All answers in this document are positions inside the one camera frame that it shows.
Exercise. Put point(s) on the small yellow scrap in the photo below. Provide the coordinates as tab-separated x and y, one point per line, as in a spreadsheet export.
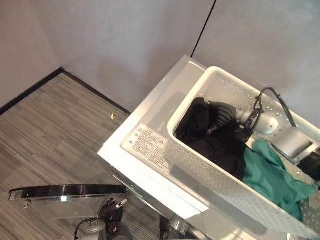
112	116

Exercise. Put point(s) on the black garment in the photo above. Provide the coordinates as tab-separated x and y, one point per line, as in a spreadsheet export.
200	135

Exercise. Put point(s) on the black baseboard strip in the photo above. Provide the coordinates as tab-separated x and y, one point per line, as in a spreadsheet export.
50	78

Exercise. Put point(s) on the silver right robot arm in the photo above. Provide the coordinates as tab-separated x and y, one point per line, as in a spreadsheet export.
290	143

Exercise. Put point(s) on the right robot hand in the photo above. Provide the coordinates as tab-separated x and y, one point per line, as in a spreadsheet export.
223	113

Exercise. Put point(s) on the white front-load washing machine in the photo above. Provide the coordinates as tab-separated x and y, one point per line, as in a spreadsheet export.
150	160

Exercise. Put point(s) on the chrome washer door hinge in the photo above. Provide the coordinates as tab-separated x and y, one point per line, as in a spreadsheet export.
178	225

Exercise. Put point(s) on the white perforated laundry basket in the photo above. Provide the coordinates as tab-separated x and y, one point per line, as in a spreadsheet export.
200	160

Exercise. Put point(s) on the green garment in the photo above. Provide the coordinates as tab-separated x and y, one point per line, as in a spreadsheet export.
265	172

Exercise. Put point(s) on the round glass washer door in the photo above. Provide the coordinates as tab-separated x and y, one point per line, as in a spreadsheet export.
67	192

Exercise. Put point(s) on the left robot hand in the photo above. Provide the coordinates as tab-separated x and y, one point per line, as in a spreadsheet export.
112	217

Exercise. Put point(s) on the white warning label sticker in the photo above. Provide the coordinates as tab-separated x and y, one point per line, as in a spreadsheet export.
147	147

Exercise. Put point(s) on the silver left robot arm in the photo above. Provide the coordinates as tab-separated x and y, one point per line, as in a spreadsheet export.
97	231

